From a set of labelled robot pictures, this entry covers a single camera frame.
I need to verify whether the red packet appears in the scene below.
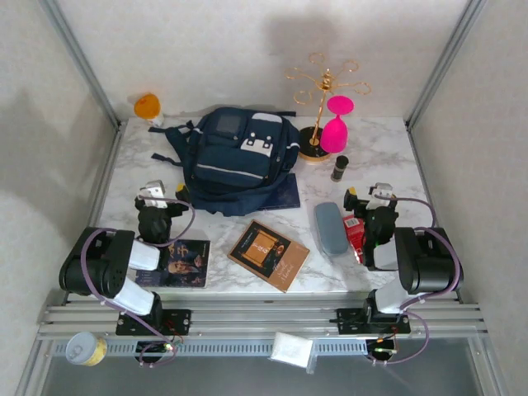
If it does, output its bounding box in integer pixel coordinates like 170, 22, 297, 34
342, 213, 372, 265

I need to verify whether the grey glasses case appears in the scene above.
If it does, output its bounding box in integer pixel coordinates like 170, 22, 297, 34
313, 201, 351, 257

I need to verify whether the dark book with faces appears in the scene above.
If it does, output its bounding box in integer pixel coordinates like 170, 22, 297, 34
134, 238, 211, 290

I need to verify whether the navy blue student backpack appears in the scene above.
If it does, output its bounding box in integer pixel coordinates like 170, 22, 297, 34
148, 106, 302, 216

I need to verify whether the brown scroll cover book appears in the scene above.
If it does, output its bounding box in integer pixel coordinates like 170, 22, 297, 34
227, 219, 311, 294

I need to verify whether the small dark spice bottle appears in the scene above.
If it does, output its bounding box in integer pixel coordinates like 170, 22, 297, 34
329, 155, 351, 182

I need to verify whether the navy blue booklet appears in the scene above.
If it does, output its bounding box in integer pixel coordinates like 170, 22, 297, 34
259, 172, 302, 212

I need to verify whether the pink wine glass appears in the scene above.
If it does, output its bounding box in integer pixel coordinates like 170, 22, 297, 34
320, 95, 356, 153

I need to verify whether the orange pill bottle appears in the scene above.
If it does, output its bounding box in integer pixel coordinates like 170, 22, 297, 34
134, 93, 166, 127

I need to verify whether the tin can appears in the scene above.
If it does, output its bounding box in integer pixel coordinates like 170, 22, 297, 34
65, 332, 108, 367

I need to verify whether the white plastic packet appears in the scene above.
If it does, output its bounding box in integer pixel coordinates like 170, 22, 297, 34
267, 331, 318, 375

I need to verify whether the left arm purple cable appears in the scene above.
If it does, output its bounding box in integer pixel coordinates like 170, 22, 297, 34
80, 196, 197, 368

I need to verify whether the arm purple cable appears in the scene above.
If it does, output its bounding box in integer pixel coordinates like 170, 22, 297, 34
80, 196, 197, 368
365, 196, 464, 367

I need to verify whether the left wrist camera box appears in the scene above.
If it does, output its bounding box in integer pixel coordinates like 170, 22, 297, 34
139, 179, 167, 209

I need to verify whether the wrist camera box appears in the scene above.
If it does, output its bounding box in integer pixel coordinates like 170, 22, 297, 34
139, 179, 167, 209
368, 181, 396, 207

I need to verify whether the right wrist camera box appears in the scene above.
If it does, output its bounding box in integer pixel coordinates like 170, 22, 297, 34
368, 181, 396, 207

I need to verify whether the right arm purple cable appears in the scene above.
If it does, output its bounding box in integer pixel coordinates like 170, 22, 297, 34
365, 196, 464, 367

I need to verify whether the gold wire glass rack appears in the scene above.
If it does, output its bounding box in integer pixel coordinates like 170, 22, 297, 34
284, 52, 372, 166

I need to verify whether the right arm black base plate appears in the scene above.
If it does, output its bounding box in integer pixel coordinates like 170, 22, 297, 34
329, 307, 413, 335

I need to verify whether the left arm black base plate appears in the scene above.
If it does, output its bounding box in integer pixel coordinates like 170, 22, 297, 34
115, 309, 193, 336

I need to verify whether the grey slotted cable duct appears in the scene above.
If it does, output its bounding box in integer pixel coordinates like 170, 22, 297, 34
49, 338, 372, 358

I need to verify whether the aluminium rail frame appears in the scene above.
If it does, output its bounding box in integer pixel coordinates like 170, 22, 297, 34
36, 288, 490, 342

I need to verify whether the aluminium frame post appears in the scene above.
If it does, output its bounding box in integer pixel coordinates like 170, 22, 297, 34
39, 0, 127, 131
403, 0, 488, 132

